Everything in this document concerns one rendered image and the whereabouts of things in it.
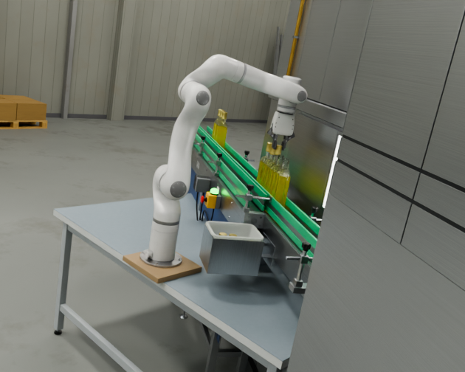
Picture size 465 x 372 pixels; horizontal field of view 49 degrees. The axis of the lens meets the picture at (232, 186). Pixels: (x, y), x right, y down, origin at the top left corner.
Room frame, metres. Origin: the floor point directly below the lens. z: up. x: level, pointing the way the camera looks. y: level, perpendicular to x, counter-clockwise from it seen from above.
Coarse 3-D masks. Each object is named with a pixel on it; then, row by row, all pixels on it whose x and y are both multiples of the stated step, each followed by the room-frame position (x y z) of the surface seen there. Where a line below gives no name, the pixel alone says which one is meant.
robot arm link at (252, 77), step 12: (252, 72) 2.20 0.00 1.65; (264, 72) 2.24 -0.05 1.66; (240, 84) 2.22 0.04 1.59; (252, 84) 2.21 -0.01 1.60; (264, 84) 2.22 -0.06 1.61; (276, 84) 2.20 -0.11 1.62; (288, 84) 2.20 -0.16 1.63; (276, 96) 2.21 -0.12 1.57; (288, 96) 2.20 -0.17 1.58; (300, 96) 2.22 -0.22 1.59
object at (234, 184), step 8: (208, 152) 3.02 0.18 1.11; (208, 160) 2.99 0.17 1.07; (224, 168) 2.63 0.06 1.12; (224, 176) 2.61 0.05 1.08; (232, 176) 2.46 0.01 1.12; (232, 184) 2.45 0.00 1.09; (240, 184) 2.33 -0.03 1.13; (232, 192) 2.42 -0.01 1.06; (240, 192) 2.32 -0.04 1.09; (240, 200) 2.29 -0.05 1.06
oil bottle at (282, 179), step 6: (276, 174) 2.22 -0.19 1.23; (282, 174) 2.19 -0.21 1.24; (288, 174) 2.19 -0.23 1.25; (276, 180) 2.21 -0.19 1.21; (282, 180) 2.19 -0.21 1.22; (288, 180) 2.20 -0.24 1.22; (276, 186) 2.19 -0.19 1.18; (282, 186) 2.19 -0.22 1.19; (288, 186) 2.20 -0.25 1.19; (276, 192) 2.18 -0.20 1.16; (282, 192) 2.19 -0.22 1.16; (276, 198) 2.18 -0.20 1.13; (282, 198) 2.19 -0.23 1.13; (282, 204) 2.19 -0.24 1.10
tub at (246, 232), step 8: (208, 224) 2.01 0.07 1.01; (216, 224) 2.07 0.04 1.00; (224, 224) 2.08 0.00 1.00; (232, 224) 2.09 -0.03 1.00; (240, 224) 2.10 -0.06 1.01; (248, 224) 2.11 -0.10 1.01; (216, 232) 2.07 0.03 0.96; (232, 232) 2.09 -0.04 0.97; (240, 232) 2.10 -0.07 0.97; (248, 232) 2.11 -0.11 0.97; (256, 232) 2.04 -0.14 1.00; (248, 240) 1.95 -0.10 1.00; (256, 240) 1.95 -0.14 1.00
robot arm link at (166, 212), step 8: (160, 168) 2.15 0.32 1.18; (160, 176) 2.08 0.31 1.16; (160, 192) 2.13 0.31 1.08; (160, 200) 2.11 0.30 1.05; (168, 200) 2.12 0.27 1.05; (176, 200) 2.15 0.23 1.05; (160, 208) 2.08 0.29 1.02; (168, 208) 2.08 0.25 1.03; (176, 208) 2.10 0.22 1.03; (160, 216) 2.06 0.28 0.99; (168, 216) 2.06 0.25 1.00; (176, 216) 2.08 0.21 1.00; (168, 224) 2.06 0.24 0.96
